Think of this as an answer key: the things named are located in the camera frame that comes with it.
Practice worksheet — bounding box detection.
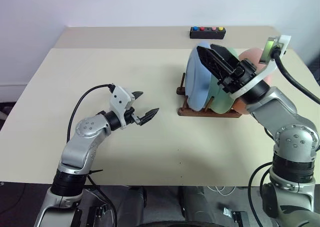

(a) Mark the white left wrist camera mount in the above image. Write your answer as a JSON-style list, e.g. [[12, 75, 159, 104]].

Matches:
[[109, 86, 135, 131]]

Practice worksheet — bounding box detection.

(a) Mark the blue plastic plate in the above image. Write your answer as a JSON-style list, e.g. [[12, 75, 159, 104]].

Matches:
[[185, 41, 214, 112]]

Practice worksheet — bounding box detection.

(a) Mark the green plastic plate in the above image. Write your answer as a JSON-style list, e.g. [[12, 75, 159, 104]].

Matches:
[[205, 46, 241, 115]]

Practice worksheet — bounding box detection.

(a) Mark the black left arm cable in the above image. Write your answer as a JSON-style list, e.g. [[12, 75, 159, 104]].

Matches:
[[66, 83, 116, 144]]

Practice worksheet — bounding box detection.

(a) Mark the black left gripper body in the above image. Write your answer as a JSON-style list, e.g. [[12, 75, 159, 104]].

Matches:
[[124, 106, 143, 126]]

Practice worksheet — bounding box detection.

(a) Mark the black button box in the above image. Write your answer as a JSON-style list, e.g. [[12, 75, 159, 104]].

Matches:
[[189, 26, 227, 40]]

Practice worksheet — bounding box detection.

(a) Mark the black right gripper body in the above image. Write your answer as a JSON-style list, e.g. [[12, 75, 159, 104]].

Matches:
[[217, 59, 257, 94]]

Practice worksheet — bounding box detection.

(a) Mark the black metal bracket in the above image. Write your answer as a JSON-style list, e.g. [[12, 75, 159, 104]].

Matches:
[[219, 206, 249, 227], [86, 203, 111, 222]]

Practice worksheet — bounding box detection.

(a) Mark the red plastic plate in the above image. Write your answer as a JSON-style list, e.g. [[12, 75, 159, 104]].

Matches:
[[231, 47, 276, 116]]

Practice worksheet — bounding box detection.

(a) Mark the black mesh object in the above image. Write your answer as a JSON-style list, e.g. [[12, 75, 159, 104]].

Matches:
[[308, 59, 320, 88]]

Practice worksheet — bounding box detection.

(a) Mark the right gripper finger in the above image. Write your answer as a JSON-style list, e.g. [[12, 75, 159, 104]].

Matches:
[[196, 45, 235, 81], [211, 43, 241, 70]]

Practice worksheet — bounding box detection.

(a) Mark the brown wooden dish rack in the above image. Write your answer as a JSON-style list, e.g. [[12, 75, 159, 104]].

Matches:
[[176, 72, 245, 119]]

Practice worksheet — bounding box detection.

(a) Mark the thin white cable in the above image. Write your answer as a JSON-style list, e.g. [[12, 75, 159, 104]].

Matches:
[[206, 185, 237, 196]]

